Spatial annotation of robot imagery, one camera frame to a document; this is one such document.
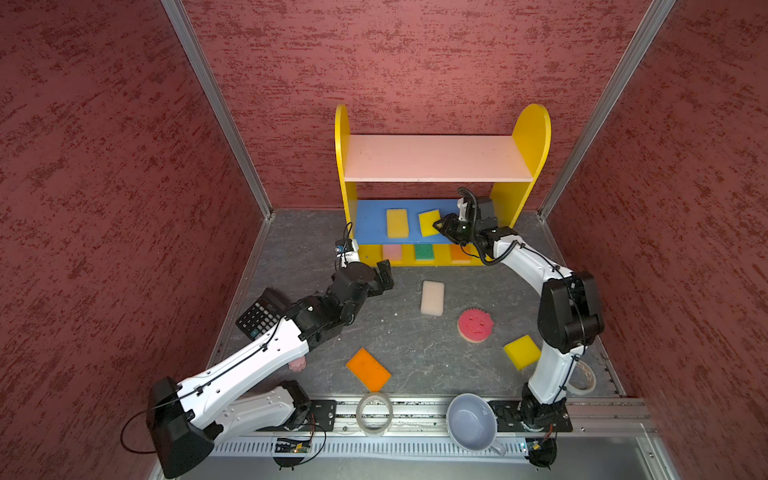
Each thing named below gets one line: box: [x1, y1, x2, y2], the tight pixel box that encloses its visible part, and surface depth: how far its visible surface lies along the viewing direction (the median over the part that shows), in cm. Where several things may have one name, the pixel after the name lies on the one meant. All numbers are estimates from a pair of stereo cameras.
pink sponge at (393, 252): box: [382, 244, 402, 261], surface depth 107 cm
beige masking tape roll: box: [567, 360, 597, 395], surface depth 79 cm
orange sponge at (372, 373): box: [346, 347, 392, 392], surface depth 82 cm
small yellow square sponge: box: [418, 209, 441, 237], surface depth 96 cm
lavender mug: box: [446, 393, 506, 456], surface depth 73 cm
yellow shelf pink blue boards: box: [334, 104, 551, 267], surface depth 84 cm
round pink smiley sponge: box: [457, 308, 494, 343], surface depth 89 cm
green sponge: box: [414, 244, 435, 261], surface depth 108 cm
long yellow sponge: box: [386, 208, 409, 239], surface depth 97 cm
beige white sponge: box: [421, 280, 445, 316], surface depth 96 cm
